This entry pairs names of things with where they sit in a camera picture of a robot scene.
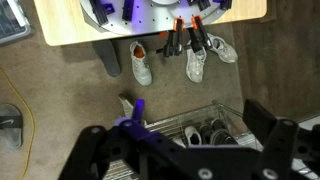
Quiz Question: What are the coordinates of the grey plastic bin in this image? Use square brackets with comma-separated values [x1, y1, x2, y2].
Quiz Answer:
[0, 0, 32, 45]

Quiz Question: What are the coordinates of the chrome wire shoe rack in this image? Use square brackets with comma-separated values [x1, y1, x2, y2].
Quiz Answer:
[103, 101, 320, 180]

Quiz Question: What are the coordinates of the grey sneaker middle floor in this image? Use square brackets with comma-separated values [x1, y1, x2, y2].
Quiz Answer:
[186, 47, 207, 84]

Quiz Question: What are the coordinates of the black Nike slide sandal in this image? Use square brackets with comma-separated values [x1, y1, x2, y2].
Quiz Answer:
[0, 104, 23, 150]

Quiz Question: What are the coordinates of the dark grey slipper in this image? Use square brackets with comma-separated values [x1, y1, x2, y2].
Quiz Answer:
[92, 40, 121, 77]

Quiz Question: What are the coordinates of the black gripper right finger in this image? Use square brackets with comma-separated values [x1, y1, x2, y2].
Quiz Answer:
[243, 99, 298, 180]

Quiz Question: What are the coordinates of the grey sneaker right floor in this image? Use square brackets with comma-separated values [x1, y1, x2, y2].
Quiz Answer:
[208, 33, 238, 63]

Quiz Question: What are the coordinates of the grey sneaker with orange lining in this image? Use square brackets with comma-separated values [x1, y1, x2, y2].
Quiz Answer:
[130, 41, 152, 86]

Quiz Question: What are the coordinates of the yellow cable on floor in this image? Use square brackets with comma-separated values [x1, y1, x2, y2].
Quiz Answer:
[0, 67, 36, 180]

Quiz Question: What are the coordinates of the grey sneaker floor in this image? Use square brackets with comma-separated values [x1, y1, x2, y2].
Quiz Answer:
[208, 33, 238, 63]
[186, 47, 207, 84]

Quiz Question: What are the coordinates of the orange black clamp right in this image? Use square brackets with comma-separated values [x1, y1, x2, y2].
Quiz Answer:
[187, 15, 213, 53]

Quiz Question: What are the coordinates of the light wooden table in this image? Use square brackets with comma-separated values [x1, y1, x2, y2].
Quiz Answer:
[33, 0, 267, 46]

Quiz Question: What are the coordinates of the white tan sneaker by rack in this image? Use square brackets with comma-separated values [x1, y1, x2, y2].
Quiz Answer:
[118, 94, 146, 125]

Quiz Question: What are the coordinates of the black Nike sneaker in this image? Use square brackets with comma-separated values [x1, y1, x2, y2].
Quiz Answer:
[199, 119, 237, 145]

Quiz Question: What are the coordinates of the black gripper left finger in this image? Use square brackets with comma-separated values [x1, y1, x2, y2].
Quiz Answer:
[58, 126, 108, 180]

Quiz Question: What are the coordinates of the white sneaker on lower shelf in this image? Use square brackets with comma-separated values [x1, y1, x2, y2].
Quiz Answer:
[184, 126, 202, 145]

